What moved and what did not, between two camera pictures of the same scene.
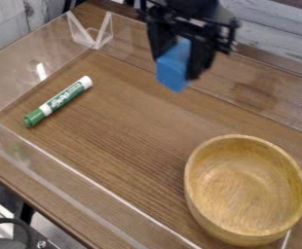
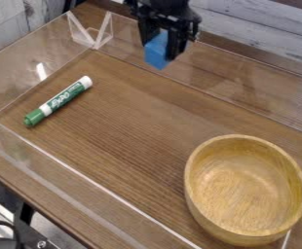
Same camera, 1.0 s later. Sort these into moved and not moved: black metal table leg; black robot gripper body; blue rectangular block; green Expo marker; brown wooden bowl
Moved: blue rectangular block; black robot gripper body
Not moved: black metal table leg; green Expo marker; brown wooden bowl
